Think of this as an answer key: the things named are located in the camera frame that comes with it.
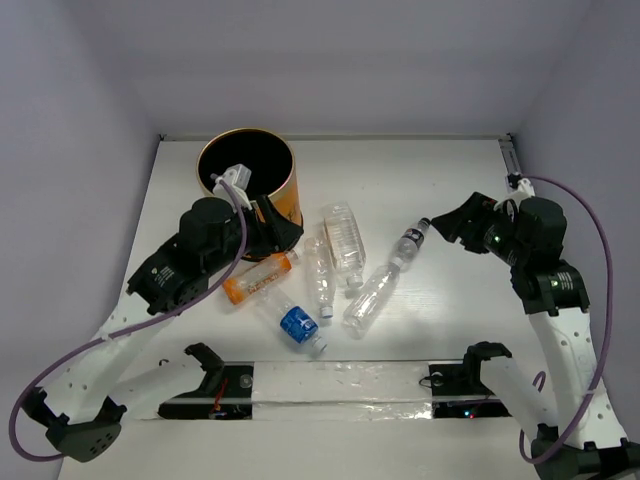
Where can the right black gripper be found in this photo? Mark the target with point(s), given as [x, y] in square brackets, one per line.
[466, 221]

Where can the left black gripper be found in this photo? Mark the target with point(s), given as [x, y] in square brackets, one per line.
[267, 226]

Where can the slim clear plastic bottle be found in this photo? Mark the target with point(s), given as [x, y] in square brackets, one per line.
[320, 277]

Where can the black label pepsi bottle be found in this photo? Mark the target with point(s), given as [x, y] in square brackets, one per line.
[407, 247]

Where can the orange label plastic bottle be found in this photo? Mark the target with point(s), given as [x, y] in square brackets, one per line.
[240, 287]

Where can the blue label plastic bottle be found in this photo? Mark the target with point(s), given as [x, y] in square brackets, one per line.
[290, 322]

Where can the clear bottle blue cap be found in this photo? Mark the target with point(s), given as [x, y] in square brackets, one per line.
[372, 299]

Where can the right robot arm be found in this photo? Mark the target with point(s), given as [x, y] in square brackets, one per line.
[577, 435]

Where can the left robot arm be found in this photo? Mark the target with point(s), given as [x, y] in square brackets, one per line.
[82, 410]

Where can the orange cylindrical bin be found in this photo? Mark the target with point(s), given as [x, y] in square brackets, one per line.
[272, 187]

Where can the square clear plastic bottle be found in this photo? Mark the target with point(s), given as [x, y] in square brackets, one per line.
[345, 244]

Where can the silver taped base bar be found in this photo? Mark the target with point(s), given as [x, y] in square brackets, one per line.
[336, 391]

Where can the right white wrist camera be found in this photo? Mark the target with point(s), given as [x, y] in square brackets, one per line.
[520, 187]

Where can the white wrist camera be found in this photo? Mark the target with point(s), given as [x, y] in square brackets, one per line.
[232, 184]
[520, 187]

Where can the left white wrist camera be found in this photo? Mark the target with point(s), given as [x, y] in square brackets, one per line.
[232, 184]

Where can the aluminium rail right edge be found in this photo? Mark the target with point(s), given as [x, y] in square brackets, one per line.
[509, 154]

